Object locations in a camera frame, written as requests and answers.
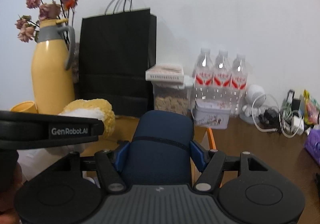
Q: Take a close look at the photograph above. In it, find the white flat box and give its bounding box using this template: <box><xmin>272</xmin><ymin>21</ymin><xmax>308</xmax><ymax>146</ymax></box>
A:
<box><xmin>145</xmin><ymin>65</ymin><xmax>184</xmax><ymax>84</ymax></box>

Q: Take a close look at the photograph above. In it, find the white cloth bag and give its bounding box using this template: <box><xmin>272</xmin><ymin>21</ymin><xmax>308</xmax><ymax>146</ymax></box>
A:
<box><xmin>17</xmin><ymin>149</ymin><xmax>63</xmax><ymax>182</ymax></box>

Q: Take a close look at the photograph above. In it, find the red cardboard box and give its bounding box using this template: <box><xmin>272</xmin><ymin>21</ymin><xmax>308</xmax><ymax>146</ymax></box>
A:
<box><xmin>80</xmin><ymin>114</ymin><xmax>217</xmax><ymax>189</ymax></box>

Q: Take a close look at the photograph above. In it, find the white yellow plush hamster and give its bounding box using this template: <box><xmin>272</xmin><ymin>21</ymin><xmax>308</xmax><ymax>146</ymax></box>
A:
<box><xmin>47</xmin><ymin>98</ymin><xmax>116</xmax><ymax>156</ymax></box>

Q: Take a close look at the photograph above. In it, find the water bottle middle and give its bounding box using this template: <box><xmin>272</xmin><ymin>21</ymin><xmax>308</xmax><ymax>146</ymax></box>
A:
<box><xmin>213</xmin><ymin>49</ymin><xmax>231</xmax><ymax>102</ymax></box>

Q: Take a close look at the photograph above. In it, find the water bottle right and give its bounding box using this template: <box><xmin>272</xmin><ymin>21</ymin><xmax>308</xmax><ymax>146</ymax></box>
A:
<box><xmin>231</xmin><ymin>54</ymin><xmax>248</xmax><ymax>117</ymax></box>

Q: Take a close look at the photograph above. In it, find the dark blue zip pouch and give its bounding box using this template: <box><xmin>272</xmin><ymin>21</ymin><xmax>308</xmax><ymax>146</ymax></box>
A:
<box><xmin>121</xmin><ymin>110</ymin><xmax>194</xmax><ymax>185</ymax></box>

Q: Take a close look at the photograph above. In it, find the clear snack container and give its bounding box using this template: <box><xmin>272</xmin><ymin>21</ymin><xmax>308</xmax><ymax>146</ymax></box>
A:
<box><xmin>153</xmin><ymin>82</ymin><xmax>194</xmax><ymax>116</ymax></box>

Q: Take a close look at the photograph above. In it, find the yellow ceramic mug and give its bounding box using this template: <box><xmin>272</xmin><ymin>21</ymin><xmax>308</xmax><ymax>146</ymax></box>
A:
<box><xmin>10</xmin><ymin>101</ymin><xmax>38</xmax><ymax>113</ymax></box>

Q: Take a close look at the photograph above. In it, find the yellow thermos jug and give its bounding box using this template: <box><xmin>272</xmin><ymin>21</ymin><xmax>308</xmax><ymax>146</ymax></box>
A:
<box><xmin>31</xmin><ymin>19</ymin><xmax>75</xmax><ymax>115</ymax></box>

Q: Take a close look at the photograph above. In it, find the white round camera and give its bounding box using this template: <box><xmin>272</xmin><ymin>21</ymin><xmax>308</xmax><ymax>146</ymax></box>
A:
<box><xmin>240</xmin><ymin>84</ymin><xmax>266</xmax><ymax>124</ymax></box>

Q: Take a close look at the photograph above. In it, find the water bottle left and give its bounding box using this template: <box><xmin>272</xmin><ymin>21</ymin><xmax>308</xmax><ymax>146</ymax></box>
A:
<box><xmin>191</xmin><ymin>47</ymin><xmax>214</xmax><ymax>108</ymax></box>

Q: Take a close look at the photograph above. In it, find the dried pink rose bouquet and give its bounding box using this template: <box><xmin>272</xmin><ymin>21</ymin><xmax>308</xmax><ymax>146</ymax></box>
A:
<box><xmin>15</xmin><ymin>0</ymin><xmax>78</xmax><ymax>42</ymax></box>

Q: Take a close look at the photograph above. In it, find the water bottle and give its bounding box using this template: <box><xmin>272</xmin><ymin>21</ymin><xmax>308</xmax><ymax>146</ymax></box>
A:
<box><xmin>231</xmin><ymin>54</ymin><xmax>248</xmax><ymax>117</ymax></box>
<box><xmin>213</xmin><ymin>49</ymin><xmax>231</xmax><ymax>102</ymax></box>
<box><xmin>191</xmin><ymin>47</ymin><xmax>214</xmax><ymax>108</ymax></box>

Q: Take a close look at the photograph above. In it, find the person left hand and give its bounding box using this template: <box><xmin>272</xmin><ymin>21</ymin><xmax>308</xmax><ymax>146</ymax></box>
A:
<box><xmin>1</xmin><ymin>163</ymin><xmax>22</xmax><ymax>224</ymax></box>

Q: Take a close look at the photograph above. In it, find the small metal tin box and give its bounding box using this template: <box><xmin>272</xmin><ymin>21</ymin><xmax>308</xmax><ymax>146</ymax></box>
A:
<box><xmin>192</xmin><ymin>99</ymin><xmax>231</xmax><ymax>130</ymax></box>

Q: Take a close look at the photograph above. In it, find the black paper shopping bag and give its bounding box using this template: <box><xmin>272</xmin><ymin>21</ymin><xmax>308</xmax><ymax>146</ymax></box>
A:
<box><xmin>76</xmin><ymin>8</ymin><xmax>157</xmax><ymax>117</ymax></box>

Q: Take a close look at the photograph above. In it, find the colourful snack packet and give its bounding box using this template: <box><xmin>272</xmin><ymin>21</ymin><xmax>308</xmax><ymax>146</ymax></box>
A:
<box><xmin>303</xmin><ymin>89</ymin><xmax>319</xmax><ymax>125</ymax></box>

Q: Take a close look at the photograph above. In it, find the tangle of charger cables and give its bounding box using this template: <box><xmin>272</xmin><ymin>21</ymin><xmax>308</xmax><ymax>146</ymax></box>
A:
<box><xmin>252</xmin><ymin>89</ymin><xmax>307</xmax><ymax>139</ymax></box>

